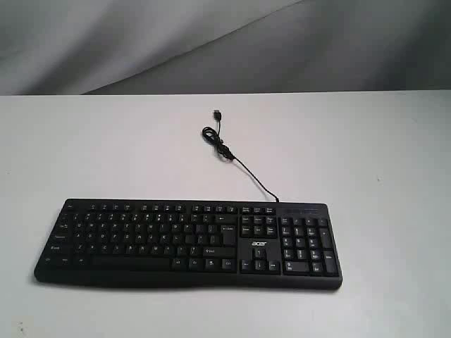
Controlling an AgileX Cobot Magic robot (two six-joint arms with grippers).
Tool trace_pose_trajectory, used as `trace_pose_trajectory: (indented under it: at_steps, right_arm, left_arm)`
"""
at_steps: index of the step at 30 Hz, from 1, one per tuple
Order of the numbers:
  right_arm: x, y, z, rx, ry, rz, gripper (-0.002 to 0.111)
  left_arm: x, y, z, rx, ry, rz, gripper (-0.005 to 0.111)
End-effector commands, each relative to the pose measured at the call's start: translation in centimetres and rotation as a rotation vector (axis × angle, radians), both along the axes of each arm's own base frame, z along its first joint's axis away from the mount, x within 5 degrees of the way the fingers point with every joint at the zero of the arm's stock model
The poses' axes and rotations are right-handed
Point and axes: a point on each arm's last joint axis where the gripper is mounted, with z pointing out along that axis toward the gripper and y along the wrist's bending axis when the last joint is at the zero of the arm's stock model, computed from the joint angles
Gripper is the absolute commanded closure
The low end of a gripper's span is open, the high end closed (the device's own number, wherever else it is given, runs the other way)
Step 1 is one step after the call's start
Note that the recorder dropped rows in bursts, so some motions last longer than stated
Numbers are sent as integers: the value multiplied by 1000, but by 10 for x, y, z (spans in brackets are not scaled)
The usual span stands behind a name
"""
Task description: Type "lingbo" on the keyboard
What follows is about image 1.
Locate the black Acer keyboard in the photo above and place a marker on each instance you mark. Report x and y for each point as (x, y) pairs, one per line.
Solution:
(181, 244)

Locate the grey backdrop cloth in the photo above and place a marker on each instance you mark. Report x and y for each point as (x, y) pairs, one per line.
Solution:
(218, 47)

